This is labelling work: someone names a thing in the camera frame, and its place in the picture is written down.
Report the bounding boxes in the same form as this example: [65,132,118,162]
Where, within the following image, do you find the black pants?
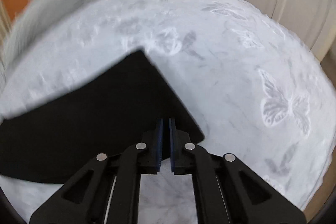
[1,50,205,184]

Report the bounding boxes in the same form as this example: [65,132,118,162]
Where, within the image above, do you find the butterfly pattern bed sheet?
[1,0,335,219]

